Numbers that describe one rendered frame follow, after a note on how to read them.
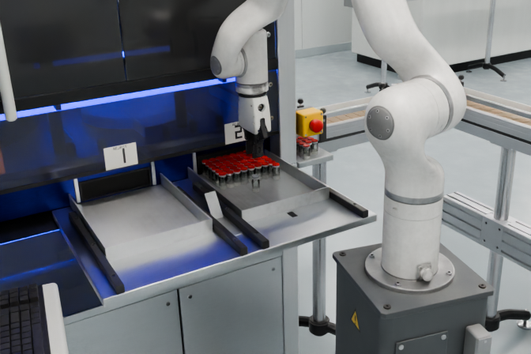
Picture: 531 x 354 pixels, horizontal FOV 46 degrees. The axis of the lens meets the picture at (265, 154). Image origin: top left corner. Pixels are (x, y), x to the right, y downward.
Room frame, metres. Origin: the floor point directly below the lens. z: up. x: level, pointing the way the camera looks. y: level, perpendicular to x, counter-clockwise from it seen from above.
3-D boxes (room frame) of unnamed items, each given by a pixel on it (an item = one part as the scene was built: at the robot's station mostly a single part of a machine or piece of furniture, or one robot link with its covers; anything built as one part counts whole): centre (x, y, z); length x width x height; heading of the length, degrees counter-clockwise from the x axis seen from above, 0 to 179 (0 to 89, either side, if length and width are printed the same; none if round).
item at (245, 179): (1.64, 0.05, 0.91); 0.18 x 0.02 x 0.05; 119
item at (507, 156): (2.01, -0.83, 0.46); 0.09 x 0.09 x 0.77; 29
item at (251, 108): (1.58, 0.03, 1.12); 0.10 x 0.08 x 0.11; 29
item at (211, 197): (1.39, 0.11, 0.91); 0.14 x 0.03 x 0.06; 30
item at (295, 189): (1.60, 0.03, 0.90); 0.34 x 0.26 x 0.04; 29
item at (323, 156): (1.87, -0.12, 0.87); 0.14 x 0.13 x 0.02; 29
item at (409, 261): (1.18, -0.30, 0.95); 0.19 x 0.19 x 0.18
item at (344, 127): (2.09, -0.31, 0.92); 0.69 x 0.16 x 0.16; 119
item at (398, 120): (1.16, -0.28, 1.16); 0.19 x 0.12 x 0.24; 130
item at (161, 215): (1.44, 0.33, 0.90); 0.34 x 0.26 x 0.04; 29
